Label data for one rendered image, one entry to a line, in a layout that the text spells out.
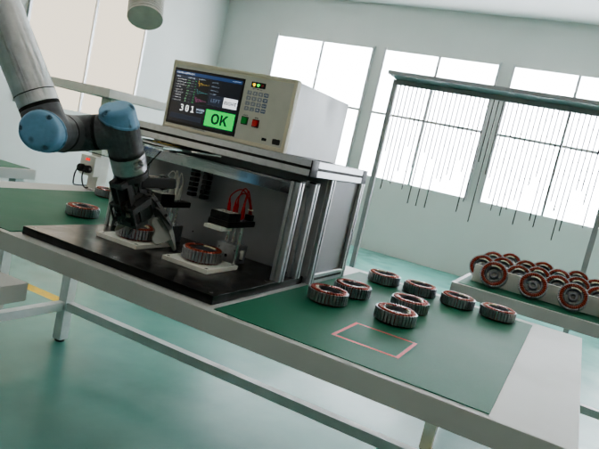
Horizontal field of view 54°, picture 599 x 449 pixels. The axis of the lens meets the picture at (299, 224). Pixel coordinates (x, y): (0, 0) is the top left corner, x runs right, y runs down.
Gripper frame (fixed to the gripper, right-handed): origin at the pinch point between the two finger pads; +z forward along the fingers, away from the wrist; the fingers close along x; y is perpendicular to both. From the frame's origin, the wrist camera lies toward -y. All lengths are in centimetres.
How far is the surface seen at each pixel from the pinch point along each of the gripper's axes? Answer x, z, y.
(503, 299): 69, 76, -108
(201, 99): -20, -15, -49
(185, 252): -1.6, 12.0, -11.9
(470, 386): 77, 13, -3
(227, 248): 0.3, 20.2, -27.2
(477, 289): 58, 75, -109
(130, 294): -0.1, 9.0, 10.2
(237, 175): 0.0, 0.3, -35.9
